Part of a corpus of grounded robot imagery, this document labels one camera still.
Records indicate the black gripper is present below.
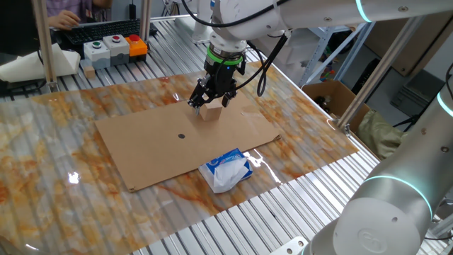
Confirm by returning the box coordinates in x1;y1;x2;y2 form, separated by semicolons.
186;56;246;117

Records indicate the light wooden block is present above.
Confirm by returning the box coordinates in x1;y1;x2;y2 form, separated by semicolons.
199;98;224;122

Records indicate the person's hand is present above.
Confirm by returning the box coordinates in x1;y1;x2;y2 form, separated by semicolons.
47;9;81;30

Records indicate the blue tissue pack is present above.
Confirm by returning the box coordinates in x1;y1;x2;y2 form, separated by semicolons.
197;147;254;194

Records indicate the brown cardboard sheet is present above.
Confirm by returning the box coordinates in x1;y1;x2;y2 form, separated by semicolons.
94;88;282;194

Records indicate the orange emergency stop box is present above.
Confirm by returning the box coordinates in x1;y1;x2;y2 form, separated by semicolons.
125;33;149;64

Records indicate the grey box red button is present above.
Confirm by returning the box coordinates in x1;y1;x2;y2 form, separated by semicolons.
103;34;130;67

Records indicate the open cardboard box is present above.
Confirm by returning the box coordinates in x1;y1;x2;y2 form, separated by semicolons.
301;79;372;134

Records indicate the grey box green button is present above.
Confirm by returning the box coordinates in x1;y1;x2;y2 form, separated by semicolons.
83;40;111;70

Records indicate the black keyboard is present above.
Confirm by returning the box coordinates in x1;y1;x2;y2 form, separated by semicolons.
63;18;159;46

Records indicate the olive green bag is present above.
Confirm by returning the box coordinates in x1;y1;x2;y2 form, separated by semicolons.
356;109;408;161

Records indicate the marble pattern plastic sheet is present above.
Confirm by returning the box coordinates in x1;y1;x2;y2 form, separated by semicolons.
0;59;360;255

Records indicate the person's purple shirt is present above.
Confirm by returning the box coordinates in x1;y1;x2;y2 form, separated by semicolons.
45;0;93;18

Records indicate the white paper bag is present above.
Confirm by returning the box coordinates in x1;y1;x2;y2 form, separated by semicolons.
0;42;81;84

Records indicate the dark grey case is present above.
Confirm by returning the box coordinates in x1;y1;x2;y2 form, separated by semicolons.
391;69;447;118

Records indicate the black computer monitor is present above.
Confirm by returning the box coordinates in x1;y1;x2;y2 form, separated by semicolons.
0;0;47;67

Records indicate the brown wooden board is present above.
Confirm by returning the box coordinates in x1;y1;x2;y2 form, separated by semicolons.
364;13;453;77

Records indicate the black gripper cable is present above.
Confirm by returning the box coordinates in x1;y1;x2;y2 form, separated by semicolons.
235;33;289;98

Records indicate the aluminium frame post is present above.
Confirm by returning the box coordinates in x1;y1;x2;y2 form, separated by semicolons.
31;0;59;94
139;0;152;42
336;16;425;137

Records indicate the white metal shelf frame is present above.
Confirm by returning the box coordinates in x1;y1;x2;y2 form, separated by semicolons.
299;21;376;88

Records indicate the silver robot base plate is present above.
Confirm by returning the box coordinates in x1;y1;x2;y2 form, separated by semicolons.
268;236;309;255

